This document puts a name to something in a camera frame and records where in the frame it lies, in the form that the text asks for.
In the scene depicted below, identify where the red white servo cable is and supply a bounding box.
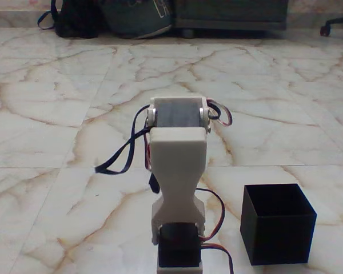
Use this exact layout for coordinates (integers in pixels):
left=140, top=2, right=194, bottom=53
left=196, top=98, right=235, bottom=274

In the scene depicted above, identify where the dark ribbon cable loop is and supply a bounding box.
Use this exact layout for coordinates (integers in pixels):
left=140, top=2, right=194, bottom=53
left=93, top=104, right=161, bottom=194

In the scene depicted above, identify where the dark grey printed bag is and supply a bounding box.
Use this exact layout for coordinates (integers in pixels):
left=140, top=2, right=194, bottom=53
left=98, top=0, right=173, bottom=40

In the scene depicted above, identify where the black box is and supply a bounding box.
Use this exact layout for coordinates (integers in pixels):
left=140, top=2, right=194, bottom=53
left=240, top=183, right=317, bottom=266

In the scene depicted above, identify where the dark cabinet on castors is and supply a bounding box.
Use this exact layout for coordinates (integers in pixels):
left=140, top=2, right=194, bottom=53
left=171, top=0, right=289, bottom=39

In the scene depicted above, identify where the black backpack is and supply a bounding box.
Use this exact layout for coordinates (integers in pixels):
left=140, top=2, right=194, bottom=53
left=37, top=0, right=109, bottom=39

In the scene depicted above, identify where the black office chair base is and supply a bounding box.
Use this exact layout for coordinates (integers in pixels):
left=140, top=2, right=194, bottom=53
left=320, top=15, right=343, bottom=52

